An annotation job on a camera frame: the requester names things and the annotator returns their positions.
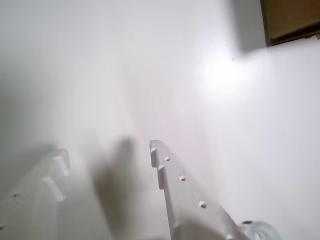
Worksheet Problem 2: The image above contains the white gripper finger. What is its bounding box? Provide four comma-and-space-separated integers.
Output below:
0, 147, 71, 240
149, 139, 250, 240

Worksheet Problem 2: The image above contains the brown open cardboard box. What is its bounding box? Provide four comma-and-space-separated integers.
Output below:
259, 0, 320, 47

